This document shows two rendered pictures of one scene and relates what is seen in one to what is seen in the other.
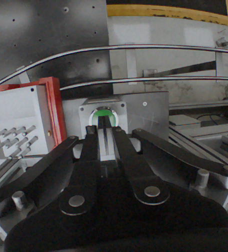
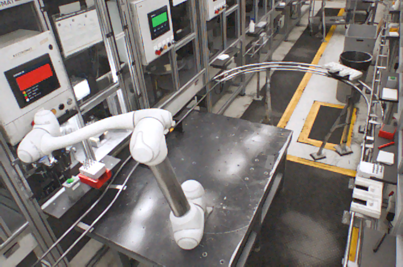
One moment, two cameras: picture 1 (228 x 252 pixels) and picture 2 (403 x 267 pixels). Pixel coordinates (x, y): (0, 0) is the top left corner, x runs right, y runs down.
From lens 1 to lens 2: 1.84 m
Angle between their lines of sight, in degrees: 55
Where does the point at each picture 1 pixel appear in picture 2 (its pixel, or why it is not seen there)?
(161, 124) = (51, 210)
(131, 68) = (81, 225)
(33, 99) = (92, 172)
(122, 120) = (66, 185)
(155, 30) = not seen: outside the picture
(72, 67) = (114, 216)
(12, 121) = (93, 165)
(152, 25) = not seen: outside the picture
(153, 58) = not seen: outside the picture
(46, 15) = (149, 218)
